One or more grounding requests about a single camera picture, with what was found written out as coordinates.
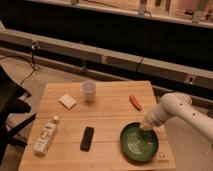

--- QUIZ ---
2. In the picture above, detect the white plastic bottle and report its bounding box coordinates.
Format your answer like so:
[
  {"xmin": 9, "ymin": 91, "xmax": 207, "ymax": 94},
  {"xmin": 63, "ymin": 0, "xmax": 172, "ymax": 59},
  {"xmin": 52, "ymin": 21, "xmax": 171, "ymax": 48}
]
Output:
[{"xmin": 33, "ymin": 116, "xmax": 59, "ymax": 155}]

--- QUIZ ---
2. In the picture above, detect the black floor cable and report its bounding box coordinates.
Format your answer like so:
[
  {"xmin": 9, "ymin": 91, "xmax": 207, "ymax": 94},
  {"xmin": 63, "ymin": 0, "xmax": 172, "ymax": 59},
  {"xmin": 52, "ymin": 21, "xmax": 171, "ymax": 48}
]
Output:
[{"xmin": 0, "ymin": 40, "xmax": 42, "ymax": 88}]

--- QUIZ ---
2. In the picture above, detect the orange carrot toy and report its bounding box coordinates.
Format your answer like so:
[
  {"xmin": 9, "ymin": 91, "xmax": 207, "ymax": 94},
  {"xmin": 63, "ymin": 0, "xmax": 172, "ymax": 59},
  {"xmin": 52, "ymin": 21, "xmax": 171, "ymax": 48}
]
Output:
[{"xmin": 129, "ymin": 95, "xmax": 142, "ymax": 111}]

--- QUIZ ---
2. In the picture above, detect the clear plastic cup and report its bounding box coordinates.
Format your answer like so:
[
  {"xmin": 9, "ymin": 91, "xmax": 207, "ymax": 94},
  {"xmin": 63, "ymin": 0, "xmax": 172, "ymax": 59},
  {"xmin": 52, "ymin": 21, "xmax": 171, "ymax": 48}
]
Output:
[{"xmin": 81, "ymin": 80, "xmax": 96, "ymax": 102}]

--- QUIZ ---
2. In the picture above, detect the green ceramic bowl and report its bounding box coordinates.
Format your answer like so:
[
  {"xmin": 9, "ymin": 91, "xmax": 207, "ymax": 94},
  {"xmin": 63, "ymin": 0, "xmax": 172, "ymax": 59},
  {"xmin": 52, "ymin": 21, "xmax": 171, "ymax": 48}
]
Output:
[{"xmin": 120, "ymin": 122, "xmax": 159, "ymax": 162}]

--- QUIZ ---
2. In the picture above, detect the black office chair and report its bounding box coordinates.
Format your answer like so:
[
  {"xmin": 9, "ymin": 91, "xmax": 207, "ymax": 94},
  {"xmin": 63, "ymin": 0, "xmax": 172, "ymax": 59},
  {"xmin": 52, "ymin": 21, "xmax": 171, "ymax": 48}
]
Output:
[{"xmin": 0, "ymin": 65, "xmax": 36, "ymax": 164}]

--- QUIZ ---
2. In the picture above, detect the white sponge block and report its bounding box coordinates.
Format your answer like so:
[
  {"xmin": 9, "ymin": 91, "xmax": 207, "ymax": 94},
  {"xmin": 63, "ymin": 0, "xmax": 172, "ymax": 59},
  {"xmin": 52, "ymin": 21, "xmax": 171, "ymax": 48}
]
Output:
[{"xmin": 59, "ymin": 94, "xmax": 76, "ymax": 109}]

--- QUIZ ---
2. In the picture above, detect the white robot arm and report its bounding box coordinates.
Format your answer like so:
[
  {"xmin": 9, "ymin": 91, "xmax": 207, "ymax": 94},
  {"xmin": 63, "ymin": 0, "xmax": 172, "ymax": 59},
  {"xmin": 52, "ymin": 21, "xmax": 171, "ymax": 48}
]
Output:
[{"xmin": 140, "ymin": 93, "xmax": 213, "ymax": 144}]

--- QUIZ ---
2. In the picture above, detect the black remote control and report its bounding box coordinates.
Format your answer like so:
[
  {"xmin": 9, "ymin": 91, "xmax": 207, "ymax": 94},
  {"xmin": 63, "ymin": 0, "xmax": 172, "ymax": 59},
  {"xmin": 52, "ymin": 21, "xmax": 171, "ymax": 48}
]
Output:
[{"xmin": 80, "ymin": 127, "xmax": 94, "ymax": 151}]

